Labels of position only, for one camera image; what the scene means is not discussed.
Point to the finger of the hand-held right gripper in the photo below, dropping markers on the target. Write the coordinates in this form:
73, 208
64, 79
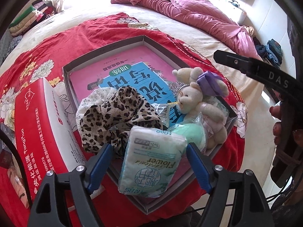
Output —
232, 60

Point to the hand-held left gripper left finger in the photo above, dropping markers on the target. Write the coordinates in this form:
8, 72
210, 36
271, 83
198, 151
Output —
99, 165

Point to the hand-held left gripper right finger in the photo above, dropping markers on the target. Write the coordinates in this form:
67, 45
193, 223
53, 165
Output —
200, 167

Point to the white tissue pack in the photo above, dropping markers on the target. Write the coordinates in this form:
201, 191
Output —
151, 160

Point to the beige teddy bear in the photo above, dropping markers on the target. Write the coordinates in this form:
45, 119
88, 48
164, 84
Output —
191, 99

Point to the leopard print scrunchie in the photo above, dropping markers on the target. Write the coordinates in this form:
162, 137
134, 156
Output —
123, 113

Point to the white floral scrunchie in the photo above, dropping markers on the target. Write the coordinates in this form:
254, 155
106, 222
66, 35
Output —
92, 99

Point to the grey cardboard tray box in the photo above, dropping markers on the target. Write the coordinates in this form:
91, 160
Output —
123, 43

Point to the person's right hand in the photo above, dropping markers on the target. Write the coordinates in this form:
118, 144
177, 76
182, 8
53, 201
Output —
277, 132

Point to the brown patterned cloth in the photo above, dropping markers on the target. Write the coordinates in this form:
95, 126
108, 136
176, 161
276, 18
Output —
250, 30

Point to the mint green sponge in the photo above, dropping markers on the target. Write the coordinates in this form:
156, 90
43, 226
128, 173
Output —
191, 132

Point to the blue clothes pile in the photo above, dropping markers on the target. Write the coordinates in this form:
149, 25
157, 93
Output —
272, 52

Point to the teddy bear with purple bow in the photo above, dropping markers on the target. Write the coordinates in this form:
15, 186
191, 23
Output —
189, 73

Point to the white cabinet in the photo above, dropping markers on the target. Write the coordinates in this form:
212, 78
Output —
236, 7

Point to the silver tiara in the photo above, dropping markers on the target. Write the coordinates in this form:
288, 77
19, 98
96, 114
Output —
177, 86

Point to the pink quilt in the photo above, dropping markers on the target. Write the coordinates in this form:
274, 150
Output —
189, 11

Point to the small barcode packet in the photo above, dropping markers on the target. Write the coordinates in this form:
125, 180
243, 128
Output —
161, 110

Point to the red tissue box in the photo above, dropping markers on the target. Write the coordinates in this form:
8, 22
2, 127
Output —
35, 127

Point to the person's dark patterned clothing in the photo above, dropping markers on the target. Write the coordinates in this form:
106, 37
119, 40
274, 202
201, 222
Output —
285, 211

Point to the pink and blue book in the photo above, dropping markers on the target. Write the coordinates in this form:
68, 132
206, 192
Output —
132, 60

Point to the red floral blanket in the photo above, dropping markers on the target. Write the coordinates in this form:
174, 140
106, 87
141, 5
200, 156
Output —
94, 30

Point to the grey patterned pillow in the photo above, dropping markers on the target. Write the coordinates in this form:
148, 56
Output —
11, 47

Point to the cream bed sheet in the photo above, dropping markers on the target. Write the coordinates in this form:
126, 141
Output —
82, 4

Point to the stack of folded clothes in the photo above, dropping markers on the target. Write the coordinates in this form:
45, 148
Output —
30, 19

